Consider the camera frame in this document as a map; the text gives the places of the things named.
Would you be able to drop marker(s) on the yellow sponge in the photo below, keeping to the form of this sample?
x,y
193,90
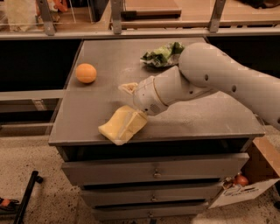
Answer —
x,y
111,127

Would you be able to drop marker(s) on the drawer knob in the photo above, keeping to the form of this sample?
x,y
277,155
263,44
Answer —
x,y
156,174
153,198

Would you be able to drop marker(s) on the cardboard box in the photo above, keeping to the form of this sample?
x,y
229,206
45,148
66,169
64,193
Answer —
x,y
262,171

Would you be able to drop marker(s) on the black metal stand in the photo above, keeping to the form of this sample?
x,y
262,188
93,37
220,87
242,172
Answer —
x,y
18,208

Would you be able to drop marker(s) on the orange fruit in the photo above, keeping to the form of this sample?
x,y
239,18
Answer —
x,y
85,73

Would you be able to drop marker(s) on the green crumpled chip bag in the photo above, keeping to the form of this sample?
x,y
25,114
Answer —
x,y
164,56

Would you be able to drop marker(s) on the metal railing frame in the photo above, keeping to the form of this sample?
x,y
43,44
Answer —
x,y
37,19

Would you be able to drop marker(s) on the middle drawer knob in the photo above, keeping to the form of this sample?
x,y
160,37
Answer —
x,y
153,198

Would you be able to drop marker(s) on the grey drawer cabinet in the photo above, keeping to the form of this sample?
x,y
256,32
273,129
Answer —
x,y
194,144

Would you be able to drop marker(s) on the top drawer knob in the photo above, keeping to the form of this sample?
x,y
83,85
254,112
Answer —
x,y
156,174

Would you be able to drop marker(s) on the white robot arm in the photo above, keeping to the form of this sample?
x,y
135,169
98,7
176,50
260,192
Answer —
x,y
202,70

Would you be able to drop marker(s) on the red onion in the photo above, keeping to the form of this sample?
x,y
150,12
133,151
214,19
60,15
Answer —
x,y
241,180

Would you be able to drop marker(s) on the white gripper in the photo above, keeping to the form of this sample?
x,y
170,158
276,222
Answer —
x,y
144,95

